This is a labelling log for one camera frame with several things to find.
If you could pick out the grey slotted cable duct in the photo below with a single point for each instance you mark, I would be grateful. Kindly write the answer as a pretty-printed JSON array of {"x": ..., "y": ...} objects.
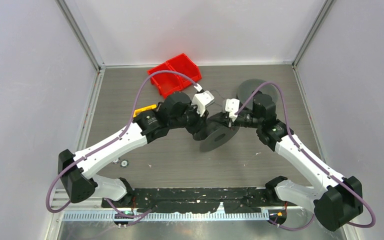
[{"x": 219, "y": 215}]

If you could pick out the grey spool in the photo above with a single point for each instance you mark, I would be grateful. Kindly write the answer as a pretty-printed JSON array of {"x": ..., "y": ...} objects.
[
  {"x": 267, "y": 93},
  {"x": 215, "y": 133}
]

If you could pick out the right red bin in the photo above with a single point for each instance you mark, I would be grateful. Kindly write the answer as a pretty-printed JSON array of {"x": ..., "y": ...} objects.
[{"x": 183, "y": 64}]

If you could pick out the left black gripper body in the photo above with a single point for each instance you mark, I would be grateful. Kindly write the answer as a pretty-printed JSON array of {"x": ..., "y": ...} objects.
[{"x": 191, "y": 120}]

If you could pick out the red bin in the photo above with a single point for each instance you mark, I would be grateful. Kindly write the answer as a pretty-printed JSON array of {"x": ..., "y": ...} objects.
[
  {"x": 183, "y": 64},
  {"x": 166, "y": 83}
]

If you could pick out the yellow triangular plastic piece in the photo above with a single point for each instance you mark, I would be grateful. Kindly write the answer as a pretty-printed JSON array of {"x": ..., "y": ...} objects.
[{"x": 142, "y": 109}]

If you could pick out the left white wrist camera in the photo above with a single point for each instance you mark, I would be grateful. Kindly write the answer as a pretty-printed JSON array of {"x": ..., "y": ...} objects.
[{"x": 202, "y": 100}]

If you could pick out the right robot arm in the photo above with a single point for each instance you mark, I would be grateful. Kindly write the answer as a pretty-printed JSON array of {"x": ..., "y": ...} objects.
[{"x": 332, "y": 198}]

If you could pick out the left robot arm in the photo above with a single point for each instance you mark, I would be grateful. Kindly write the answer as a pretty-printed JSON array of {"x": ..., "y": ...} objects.
[{"x": 79, "y": 170}]

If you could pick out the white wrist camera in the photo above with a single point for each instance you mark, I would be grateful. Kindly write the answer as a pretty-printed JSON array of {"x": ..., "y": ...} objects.
[
  {"x": 230, "y": 106},
  {"x": 202, "y": 100}
]

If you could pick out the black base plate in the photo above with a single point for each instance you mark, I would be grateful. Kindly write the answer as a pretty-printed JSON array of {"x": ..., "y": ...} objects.
[{"x": 200, "y": 200}]

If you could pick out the left red bin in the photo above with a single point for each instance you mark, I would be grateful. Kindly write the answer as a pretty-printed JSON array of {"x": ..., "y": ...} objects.
[{"x": 166, "y": 83}]

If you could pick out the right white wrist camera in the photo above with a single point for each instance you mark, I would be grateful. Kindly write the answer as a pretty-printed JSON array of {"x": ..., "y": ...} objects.
[{"x": 230, "y": 106}]

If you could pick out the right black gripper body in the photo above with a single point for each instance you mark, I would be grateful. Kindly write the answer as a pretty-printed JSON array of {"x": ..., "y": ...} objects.
[{"x": 244, "y": 119}]

